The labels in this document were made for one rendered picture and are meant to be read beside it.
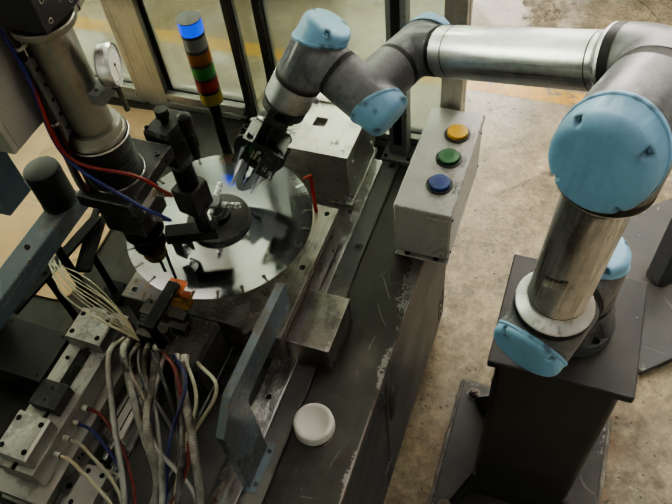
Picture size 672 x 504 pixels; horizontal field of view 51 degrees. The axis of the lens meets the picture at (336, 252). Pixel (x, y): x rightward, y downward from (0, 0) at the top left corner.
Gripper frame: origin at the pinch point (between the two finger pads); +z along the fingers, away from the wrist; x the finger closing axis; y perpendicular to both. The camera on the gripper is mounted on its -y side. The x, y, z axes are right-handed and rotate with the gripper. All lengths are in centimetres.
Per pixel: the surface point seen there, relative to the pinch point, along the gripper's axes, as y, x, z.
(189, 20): -17.8, -21.3, -12.7
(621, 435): -26, 122, 40
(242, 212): 4.3, 2.1, 2.7
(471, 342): -49, 83, 56
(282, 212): 2.6, 8.3, 0.0
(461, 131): -25.0, 33.2, -16.0
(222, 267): 15.1, 3.1, 6.0
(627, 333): 4, 72, -13
